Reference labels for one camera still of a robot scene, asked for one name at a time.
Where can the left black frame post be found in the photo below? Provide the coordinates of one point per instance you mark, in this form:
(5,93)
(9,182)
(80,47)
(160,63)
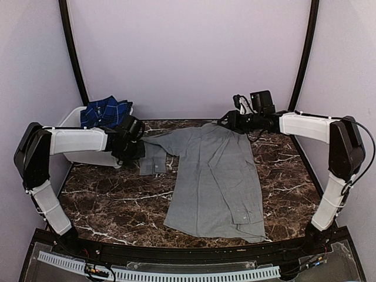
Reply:
(70,44)

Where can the black frame post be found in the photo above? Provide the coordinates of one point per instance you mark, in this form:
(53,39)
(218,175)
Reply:
(70,44)
(308,42)

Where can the white slotted cable duct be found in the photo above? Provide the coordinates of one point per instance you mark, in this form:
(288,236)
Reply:
(118,274)

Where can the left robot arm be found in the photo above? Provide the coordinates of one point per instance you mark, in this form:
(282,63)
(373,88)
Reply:
(32,159)

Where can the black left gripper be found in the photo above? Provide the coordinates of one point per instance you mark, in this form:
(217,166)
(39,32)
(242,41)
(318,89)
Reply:
(140,153)

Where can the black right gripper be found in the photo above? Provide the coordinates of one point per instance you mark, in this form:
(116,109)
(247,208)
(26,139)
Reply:
(233,122)

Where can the right black frame post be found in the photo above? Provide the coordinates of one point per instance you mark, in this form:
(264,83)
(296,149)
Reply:
(308,42)

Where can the blue plaid shirt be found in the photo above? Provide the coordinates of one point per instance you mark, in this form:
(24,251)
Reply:
(107,112)

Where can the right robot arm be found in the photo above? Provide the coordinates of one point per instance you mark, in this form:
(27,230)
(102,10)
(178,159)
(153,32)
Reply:
(340,137)

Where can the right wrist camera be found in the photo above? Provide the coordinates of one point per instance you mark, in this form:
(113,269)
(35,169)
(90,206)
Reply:
(242,104)

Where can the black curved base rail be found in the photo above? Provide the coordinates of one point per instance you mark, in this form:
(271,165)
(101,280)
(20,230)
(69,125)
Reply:
(281,252)

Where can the grey long sleeve shirt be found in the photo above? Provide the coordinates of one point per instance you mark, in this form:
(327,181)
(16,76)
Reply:
(217,191)

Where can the white plastic bin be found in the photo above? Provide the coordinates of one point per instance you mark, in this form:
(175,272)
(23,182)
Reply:
(95,146)

